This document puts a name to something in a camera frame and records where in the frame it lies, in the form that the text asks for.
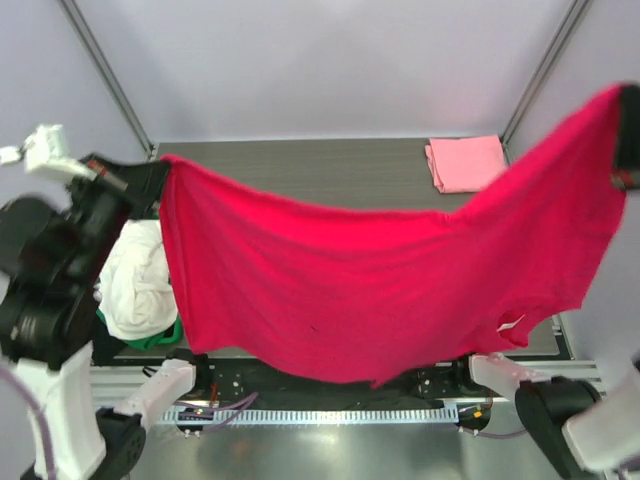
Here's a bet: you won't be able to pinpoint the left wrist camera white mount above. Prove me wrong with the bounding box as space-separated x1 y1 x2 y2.
1 124 97 184

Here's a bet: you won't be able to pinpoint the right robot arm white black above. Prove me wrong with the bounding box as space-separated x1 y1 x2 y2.
457 83 639 479

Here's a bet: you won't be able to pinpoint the red t shirt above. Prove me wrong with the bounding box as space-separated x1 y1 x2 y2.
159 86 626 385

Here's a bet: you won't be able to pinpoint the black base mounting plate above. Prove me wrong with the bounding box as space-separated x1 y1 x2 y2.
182 349 494 411

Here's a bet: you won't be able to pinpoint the left aluminium corner post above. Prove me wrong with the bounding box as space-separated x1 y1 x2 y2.
57 0 156 159

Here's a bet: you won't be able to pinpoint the green plastic basket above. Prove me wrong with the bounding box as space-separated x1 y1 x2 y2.
92 310 184 354

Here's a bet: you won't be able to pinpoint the white t shirt in basket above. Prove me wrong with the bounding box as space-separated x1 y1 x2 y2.
98 219 178 342

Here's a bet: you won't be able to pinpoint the aluminium frame rail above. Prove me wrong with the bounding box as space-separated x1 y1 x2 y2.
90 357 604 405

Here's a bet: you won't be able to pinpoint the folded pink t shirt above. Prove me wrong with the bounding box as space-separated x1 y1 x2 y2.
425 135 507 194

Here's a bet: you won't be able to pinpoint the white slotted cable duct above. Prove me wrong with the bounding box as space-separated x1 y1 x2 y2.
158 404 459 428

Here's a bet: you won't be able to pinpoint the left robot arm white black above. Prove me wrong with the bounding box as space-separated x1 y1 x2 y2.
1 155 203 479

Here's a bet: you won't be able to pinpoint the right aluminium corner post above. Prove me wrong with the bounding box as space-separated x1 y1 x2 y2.
501 0 593 146

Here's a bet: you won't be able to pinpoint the aluminium corner post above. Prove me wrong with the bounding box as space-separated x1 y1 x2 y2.
501 0 593 146
57 0 156 159

